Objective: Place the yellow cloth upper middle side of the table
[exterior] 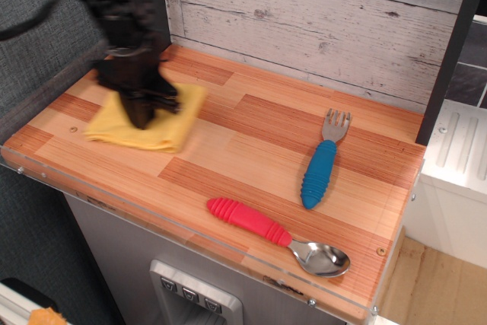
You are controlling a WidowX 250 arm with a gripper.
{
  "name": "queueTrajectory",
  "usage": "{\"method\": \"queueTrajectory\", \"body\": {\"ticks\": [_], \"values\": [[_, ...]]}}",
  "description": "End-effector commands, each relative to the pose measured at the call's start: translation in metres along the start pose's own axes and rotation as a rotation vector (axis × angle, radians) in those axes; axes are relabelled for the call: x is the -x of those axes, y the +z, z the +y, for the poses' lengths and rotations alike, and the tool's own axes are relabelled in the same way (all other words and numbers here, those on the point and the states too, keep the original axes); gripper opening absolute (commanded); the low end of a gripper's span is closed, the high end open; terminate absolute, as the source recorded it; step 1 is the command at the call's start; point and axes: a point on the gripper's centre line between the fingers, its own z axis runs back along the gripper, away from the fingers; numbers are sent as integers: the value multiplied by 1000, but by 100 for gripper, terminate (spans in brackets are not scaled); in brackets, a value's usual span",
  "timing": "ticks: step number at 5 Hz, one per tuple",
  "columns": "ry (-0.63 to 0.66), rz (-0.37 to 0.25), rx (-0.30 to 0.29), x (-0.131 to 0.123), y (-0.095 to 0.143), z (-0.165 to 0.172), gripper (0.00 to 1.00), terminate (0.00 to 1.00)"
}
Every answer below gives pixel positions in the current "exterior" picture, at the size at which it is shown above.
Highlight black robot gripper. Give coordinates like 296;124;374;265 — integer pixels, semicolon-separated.
94;46;180;129

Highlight yellow rag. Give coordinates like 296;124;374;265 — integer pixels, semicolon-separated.
84;83;207;153

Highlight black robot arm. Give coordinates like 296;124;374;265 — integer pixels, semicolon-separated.
82;0;180;129

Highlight grey toy fridge cabinet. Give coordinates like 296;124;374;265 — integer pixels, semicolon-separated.
66;196;342;324

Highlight silver dispenser panel with buttons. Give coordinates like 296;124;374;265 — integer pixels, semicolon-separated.
150;260;244;324

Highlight orange object at corner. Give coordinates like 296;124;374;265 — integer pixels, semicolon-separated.
27;307;68;325

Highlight clear acrylic edge guard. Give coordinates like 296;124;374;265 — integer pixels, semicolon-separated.
0;145;380;317

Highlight white toy sink unit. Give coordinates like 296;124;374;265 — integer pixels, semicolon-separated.
401;14;487;271

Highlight dark left shelf post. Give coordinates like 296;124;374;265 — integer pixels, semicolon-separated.
144;0;172;56

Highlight dark shelf post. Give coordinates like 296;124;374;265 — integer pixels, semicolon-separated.
415;0;480;146
144;0;172;56

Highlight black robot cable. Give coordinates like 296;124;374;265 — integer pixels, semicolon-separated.
0;0;68;43

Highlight blue handled metal fork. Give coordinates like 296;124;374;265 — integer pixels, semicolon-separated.
301;109;352;209

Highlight red handled metal spoon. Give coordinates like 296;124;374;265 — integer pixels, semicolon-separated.
206;198;351;278

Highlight dark right shelf post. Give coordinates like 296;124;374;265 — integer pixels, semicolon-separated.
415;0;480;146

